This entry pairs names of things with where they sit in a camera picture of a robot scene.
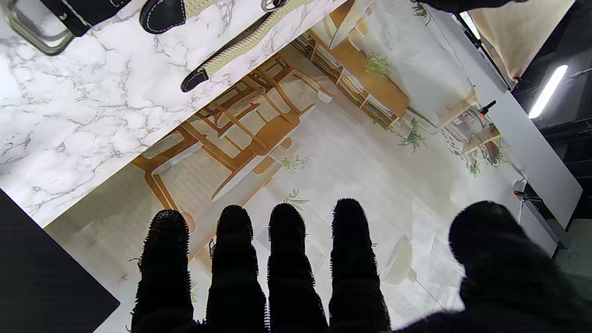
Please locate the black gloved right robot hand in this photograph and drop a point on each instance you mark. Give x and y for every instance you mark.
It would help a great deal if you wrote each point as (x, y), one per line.
(286, 277)

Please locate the beige woven belt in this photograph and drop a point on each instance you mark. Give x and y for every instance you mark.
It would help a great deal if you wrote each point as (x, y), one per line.
(240, 46)
(162, 16)

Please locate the black open storage box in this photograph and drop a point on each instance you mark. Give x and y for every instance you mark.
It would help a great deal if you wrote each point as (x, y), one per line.
(41, 277)

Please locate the printed room scene backdrop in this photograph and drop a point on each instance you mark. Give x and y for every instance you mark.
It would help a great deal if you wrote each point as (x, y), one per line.
(360, 166)

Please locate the orange and black clamp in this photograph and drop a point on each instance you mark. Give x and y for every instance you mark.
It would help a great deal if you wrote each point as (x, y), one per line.
(525, 195)
(486, 108)

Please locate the white backdrop support board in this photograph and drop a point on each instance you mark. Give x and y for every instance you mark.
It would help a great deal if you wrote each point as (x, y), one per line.
(532, 148)

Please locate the white ceiling tube light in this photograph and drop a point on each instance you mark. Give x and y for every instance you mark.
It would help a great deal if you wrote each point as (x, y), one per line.
(548, 91)

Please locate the beige hanging cloth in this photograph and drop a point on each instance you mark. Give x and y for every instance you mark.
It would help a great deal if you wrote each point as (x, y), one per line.
(518, 32)

